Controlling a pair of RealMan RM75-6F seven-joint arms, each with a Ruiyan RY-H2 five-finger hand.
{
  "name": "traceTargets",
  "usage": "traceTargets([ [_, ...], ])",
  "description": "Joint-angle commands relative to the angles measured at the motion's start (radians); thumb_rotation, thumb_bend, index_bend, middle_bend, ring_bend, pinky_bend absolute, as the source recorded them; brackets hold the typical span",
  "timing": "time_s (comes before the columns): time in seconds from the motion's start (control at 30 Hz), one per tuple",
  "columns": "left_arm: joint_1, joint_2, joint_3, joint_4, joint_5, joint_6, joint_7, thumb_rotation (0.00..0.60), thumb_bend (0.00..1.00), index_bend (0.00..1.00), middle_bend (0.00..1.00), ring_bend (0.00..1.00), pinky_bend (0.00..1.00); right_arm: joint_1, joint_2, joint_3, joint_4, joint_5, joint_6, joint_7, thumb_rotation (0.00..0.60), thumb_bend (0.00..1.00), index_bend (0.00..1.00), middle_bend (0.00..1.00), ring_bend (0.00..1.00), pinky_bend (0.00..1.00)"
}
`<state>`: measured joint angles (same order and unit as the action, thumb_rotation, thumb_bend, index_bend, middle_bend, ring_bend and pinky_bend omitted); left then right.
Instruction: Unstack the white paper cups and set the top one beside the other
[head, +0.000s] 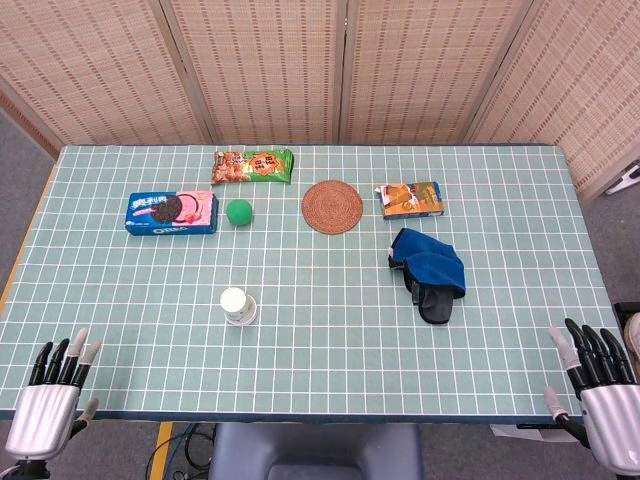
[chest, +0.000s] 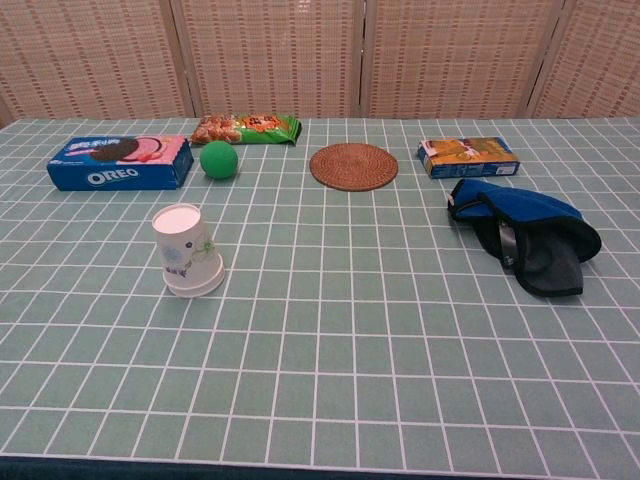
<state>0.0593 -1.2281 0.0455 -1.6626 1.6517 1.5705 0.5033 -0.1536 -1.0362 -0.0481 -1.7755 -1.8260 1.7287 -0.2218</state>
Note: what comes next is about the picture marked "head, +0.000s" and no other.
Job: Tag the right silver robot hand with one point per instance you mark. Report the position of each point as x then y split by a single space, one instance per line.
612 425

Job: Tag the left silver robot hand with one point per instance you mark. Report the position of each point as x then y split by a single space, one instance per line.
42 422

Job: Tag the black table control panel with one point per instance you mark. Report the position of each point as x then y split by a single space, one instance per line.
540 426

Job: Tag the white paper sheet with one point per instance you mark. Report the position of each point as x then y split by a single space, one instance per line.
525 435

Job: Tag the beige shoe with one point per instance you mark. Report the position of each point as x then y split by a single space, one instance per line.
634 335

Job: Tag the dark grey cloth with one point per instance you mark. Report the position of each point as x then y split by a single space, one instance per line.
435 307

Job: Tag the blue cloth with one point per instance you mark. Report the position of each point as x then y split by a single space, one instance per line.
430 265

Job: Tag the white stand foot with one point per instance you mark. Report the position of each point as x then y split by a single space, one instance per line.
622 182

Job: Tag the blue Oreo cookie box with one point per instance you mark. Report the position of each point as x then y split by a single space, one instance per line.
170 212

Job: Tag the blue grey chair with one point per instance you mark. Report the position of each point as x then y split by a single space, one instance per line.
315 450

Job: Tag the green ball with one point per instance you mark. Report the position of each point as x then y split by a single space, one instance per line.
240 212

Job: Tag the green grid tablecloth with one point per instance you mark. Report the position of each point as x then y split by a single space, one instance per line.
325 360

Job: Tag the orange blue snack box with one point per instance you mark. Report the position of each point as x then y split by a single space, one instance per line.
412 201

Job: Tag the green orange snack bag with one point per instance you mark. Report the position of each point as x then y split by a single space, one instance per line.
252 166

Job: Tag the bamboo folding screen panel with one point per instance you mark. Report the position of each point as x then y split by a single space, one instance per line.
430 70
90 70
260 70
585 90

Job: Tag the round woven brown coaster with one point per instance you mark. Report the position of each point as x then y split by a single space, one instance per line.
332 207

